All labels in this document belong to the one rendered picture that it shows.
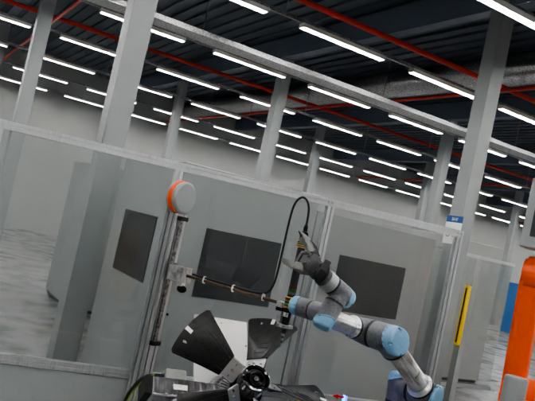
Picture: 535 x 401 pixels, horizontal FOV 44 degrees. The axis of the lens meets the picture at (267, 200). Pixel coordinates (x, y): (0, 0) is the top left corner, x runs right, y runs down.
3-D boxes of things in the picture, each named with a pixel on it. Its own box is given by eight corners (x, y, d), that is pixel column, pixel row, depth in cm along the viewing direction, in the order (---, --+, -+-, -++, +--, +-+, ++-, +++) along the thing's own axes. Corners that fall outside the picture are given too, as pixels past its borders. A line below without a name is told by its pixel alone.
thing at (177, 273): (164, 279, 312) (168, 262, 312) (173, 280, 318) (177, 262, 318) (180, 284, 306) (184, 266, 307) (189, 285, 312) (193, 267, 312)
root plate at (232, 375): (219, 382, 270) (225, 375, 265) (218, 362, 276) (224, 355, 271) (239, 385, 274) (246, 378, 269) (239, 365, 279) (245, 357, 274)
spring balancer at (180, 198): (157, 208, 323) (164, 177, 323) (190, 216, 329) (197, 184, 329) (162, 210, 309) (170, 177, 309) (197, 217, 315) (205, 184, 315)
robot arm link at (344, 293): (350, 312, 247) (361, 293, 250) (332, 295, 242) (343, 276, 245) (337, 309, 253) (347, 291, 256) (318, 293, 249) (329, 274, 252)
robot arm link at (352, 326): (364, 317, 290) (291, 287, 258) (384, 323, 281) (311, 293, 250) (356, 344, 287) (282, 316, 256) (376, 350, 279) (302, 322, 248)
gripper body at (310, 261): (290, 265, 243) (310, 284, 248) (303, 267, 236) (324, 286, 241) (300, 248, 246) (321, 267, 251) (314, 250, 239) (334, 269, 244)
